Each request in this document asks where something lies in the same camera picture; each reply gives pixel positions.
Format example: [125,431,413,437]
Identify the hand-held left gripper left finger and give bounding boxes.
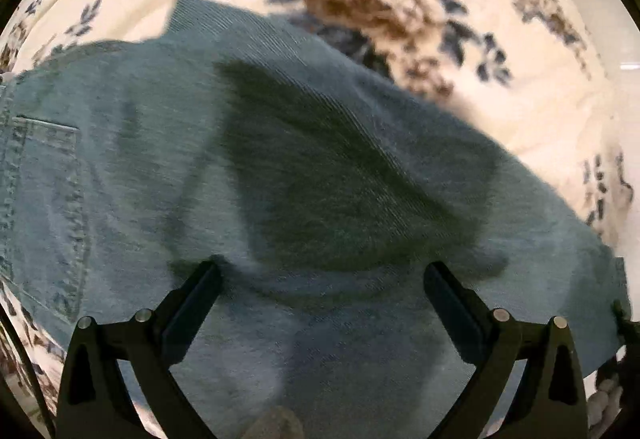
[55,260,223,439]

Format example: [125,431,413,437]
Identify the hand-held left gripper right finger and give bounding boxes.
[423,261,588,439]

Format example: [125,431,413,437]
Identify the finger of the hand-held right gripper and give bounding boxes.
[613,300,633,346]

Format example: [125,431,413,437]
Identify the blue denim pants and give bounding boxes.
[0,0,632,439]

